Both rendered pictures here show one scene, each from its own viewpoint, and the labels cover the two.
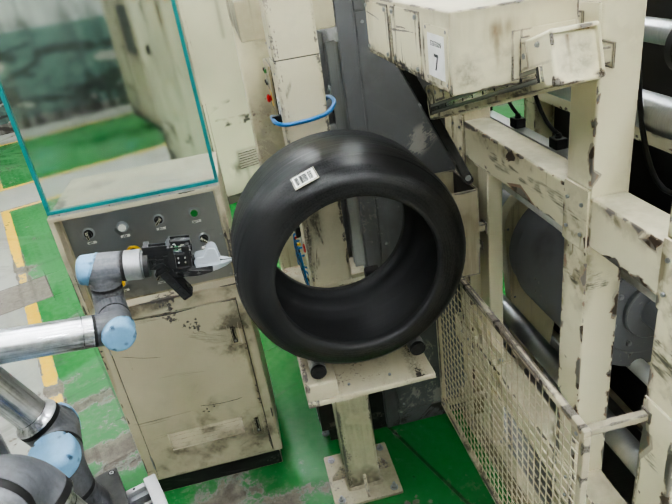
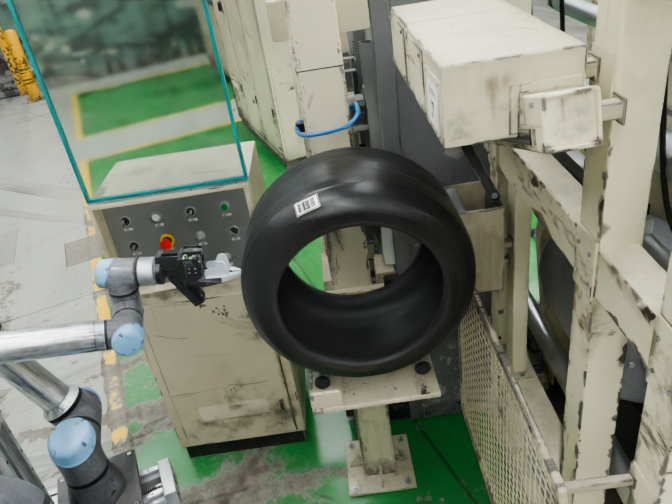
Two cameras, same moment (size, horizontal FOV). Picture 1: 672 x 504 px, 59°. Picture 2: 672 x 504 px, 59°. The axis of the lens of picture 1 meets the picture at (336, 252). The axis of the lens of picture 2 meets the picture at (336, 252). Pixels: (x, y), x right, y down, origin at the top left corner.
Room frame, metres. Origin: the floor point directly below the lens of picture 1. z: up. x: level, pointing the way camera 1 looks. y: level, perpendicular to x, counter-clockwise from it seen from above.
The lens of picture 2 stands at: (0.08, -0.19, 2.05)
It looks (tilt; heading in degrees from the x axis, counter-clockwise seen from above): 31 degrees down; 9
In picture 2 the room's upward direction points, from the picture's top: 9 degrees counter-clockwise
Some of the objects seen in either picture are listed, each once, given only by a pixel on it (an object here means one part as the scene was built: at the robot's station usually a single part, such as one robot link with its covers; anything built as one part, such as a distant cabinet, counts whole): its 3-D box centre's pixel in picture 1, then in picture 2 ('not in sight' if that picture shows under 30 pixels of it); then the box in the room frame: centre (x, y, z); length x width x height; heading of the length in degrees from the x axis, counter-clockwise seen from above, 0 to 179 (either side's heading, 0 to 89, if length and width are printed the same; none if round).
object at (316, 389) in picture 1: (311, 353); (323, 358); (1.46, 0.12, 0.83); 0.36 x 0.09 x 0.06; 8
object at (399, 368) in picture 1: (358, 353); (369, 361); (1.48, -0.02, 0.80); 0.37 x 0.36 x 0.02; 98
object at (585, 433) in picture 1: (492, 413); (497, 436); (1.29, -0.38, 0.65); 0.90 x 0.02 x 0.70; 8
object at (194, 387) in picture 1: (184, 330); (217, 311); (2.01, 0.65, 0.63); 0.56 x 0.41 x 1.27; 98
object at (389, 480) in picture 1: (361, 472); (379, 461); (1.73, 0.03, 0.02); 0.27 x 0.27 x 0.04; 8
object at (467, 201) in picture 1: (445, 225); (472, 238); (1.75, -0.37, 1.05); 0.20 x 0.15 x 0.30; 8
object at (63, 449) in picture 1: (59, 466); (76, 449); (1.10, 0.74, 0.88); 0.13 x 0.12 x 0.14; 23
